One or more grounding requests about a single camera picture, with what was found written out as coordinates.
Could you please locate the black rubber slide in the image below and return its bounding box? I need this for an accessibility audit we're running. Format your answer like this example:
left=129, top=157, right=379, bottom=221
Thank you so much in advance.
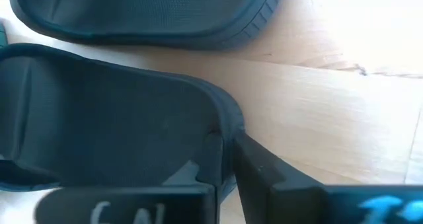
left=0, top=42, right=247, bottom=202
left=9, top=0, right=286, bottom=50

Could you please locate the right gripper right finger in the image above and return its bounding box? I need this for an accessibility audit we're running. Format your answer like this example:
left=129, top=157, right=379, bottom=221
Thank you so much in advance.
left=233, top=130, right=423, bottom=224

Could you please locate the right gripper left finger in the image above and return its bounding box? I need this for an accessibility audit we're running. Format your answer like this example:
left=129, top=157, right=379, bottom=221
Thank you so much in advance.
left=34, top=131, right=226, bottom=224

